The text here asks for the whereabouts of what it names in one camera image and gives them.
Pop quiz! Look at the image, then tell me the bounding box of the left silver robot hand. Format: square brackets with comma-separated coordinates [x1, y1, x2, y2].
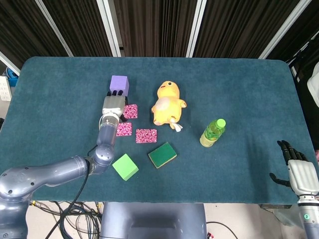
[102, 90, 129, 123]

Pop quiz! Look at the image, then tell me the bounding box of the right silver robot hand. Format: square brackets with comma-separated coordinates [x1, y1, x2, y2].
[269, 139, 319, 198]

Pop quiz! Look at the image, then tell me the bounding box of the pink speckled block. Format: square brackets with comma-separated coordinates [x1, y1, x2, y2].
[135, 128, 158, 144]
[123, 104, 139, 120]
[116, 121, 133, 137]

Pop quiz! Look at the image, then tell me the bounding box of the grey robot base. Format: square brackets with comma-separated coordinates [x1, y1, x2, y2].
[99, 202, 208, 239]

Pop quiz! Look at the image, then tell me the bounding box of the purple foam cube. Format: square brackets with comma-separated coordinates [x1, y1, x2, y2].
[109, 75, 130, 98]

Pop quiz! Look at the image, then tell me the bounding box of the yellow plush duck toy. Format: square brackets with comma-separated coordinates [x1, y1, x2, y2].
[152, 80, 187, 133]

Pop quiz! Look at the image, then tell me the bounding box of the green foam cube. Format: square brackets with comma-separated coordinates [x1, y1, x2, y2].
[112, 153, 140, 182]

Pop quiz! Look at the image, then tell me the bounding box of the green and yellow sponge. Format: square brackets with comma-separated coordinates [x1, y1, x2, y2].
[148, 141, 178, 169]

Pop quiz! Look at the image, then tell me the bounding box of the white cloth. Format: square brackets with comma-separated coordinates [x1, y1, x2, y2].
[307, 66, 319, 111]

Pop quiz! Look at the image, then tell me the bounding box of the dark brown curtain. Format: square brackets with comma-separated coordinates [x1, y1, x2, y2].
[0, 0, 319, 68]

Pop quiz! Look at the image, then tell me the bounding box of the green tea plastic bottle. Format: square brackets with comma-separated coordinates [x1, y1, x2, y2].
[199, 118, 227, 148]

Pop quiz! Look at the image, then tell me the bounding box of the blue plastic object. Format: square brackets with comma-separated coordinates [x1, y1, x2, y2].
[5, 68, 19, 87]

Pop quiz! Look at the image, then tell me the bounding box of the white labelled panel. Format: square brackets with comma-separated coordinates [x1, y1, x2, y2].
[0, 75, 12, 102]

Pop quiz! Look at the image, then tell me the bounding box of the blue fabric table mat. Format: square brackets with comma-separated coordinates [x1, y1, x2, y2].
[0, 56, 316, 204]

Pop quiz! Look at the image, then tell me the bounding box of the white frame post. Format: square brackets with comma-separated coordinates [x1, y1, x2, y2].
[259, 0, 313, 60]
[34, 0, 74, 57]
[186, 0, 207, 58]
[95, 0, 122, 57]

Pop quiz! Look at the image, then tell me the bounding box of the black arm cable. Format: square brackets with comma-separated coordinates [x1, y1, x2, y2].
[50, 171, 89, 238]

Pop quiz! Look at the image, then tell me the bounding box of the black floor cable bundle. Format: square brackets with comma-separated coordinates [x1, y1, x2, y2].
[29, 200, 103, 239]

